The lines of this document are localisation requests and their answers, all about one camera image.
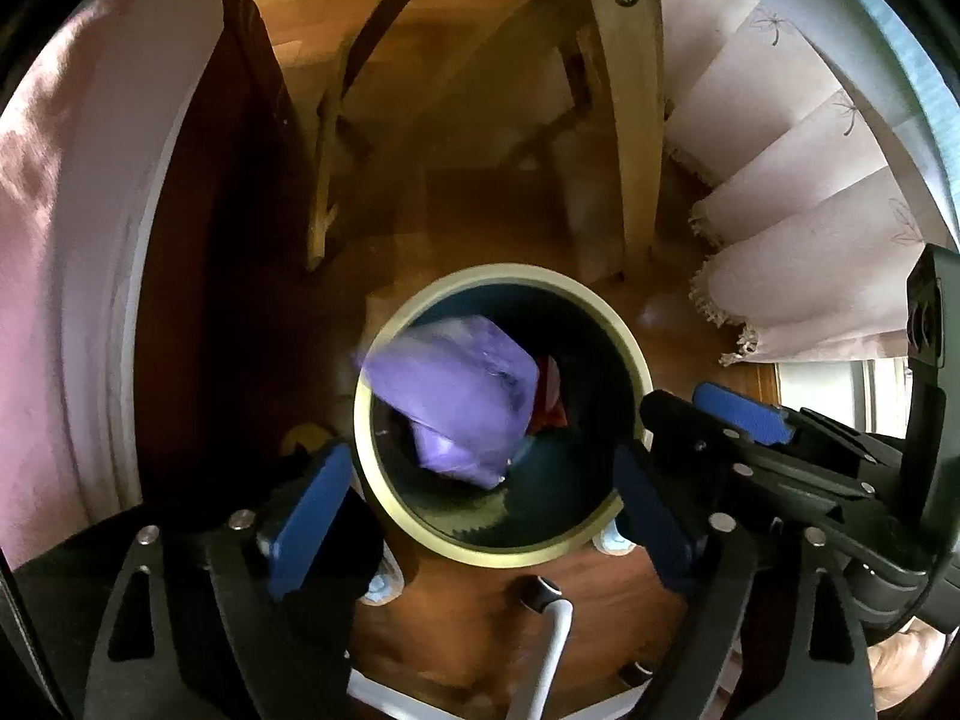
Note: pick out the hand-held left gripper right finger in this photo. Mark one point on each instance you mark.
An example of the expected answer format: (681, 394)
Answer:
(652, 532)

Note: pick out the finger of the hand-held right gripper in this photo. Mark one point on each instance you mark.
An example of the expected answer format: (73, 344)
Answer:
(720, 457)
(742, 409)

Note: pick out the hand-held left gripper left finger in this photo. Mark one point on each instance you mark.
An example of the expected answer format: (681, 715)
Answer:
(311, 517)

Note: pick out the blue bin with cream rim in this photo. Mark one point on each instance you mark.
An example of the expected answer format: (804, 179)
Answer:
(562, 495)

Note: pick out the red box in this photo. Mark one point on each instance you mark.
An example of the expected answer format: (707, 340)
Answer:
(551, 394)

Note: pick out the purple plastic bag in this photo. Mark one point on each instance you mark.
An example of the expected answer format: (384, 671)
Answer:
(450, 405)

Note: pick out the person's right hand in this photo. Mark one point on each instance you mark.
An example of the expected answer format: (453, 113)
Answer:
(907, 671)

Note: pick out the floral curtain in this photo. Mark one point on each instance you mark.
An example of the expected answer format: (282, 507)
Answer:
(810, 270)

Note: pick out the pink blanket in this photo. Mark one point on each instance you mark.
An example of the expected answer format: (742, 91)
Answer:
(60, 240)

